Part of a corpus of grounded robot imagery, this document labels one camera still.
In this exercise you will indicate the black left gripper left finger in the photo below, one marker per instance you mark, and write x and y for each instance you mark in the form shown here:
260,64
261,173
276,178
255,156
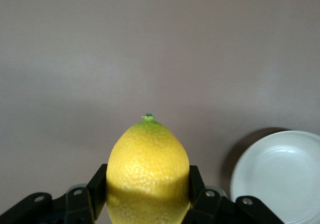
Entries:
75,204

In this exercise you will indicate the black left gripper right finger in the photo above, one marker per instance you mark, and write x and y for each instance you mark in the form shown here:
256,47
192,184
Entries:
212,206

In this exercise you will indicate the yellow lemon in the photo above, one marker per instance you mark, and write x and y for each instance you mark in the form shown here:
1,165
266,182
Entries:
147,174

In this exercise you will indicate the beige plate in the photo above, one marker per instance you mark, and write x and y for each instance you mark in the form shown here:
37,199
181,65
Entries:
280,174

